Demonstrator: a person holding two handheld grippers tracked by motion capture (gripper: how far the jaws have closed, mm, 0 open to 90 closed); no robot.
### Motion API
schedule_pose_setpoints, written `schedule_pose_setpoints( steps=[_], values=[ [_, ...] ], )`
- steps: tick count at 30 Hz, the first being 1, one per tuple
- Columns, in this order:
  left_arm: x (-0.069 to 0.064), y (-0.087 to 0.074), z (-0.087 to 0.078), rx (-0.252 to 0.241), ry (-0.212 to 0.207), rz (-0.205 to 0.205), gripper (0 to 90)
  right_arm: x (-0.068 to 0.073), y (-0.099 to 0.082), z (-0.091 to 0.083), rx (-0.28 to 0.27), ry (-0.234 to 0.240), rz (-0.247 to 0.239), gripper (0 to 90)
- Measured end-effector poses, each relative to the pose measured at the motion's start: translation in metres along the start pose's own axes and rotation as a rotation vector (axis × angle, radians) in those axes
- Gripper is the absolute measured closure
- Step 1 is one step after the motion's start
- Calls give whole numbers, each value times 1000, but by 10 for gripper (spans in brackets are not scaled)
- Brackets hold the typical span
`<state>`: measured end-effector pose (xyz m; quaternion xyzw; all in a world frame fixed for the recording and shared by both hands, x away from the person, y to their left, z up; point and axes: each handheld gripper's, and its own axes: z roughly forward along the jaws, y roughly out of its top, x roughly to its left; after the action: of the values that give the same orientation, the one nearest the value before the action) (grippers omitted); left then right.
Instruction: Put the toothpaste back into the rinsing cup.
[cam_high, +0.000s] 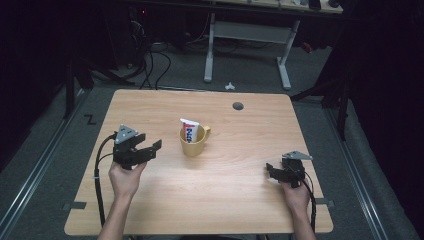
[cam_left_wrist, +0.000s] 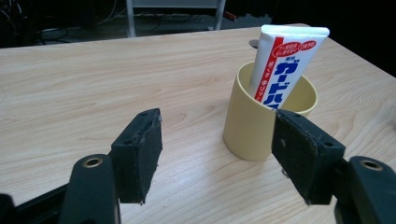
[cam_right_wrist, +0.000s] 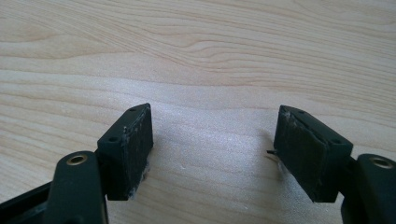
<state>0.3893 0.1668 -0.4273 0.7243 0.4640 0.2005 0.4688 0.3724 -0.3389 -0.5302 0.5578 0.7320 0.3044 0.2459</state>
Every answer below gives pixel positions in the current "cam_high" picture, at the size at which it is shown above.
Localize black floor cables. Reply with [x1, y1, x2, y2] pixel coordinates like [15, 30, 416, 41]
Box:
[138, 41, 173, 90]

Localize white toothpaste tube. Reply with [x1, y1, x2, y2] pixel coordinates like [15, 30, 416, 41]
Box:
[179, 118, 201, 144]

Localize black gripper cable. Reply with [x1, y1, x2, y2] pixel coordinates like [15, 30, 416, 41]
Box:
[299, 166, 317, 233]
[93, 133, 118, 228]

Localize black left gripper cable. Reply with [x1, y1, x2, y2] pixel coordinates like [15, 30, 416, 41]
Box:
[93, 133, 118, 228]

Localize white-framed desk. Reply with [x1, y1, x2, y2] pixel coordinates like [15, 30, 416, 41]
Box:
[202, 0, 344, 91]

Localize grey tape strip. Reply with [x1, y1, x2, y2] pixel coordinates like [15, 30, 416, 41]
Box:
[62, 201, 88, 212]
[314, 197, 336, 209]

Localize person's right hand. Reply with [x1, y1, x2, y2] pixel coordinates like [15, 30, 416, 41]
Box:
[279, 179, 311, 217]

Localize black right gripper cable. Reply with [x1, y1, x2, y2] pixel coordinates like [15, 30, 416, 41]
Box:
[299, 166, 317, 233]

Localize black metal stand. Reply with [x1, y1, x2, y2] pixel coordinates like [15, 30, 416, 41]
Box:
[62, 54, 136, 120]
[289, 74, 352, 142]

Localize metal floor rail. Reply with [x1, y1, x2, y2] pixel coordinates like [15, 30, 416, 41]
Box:
[323, 108, 390, 240]
[0, 89, 88, 236]

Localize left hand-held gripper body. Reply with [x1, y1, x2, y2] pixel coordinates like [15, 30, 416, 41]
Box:
[112, 123, 150, 171]

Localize yellow cup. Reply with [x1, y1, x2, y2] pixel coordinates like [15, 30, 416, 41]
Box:
[178, 124, 212, 158]

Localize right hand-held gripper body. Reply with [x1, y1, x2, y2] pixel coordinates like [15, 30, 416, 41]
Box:
[281, 150, 314, 188]

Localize person's left hand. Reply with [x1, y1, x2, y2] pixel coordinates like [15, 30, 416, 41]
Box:
[108, 161, 148, 200]

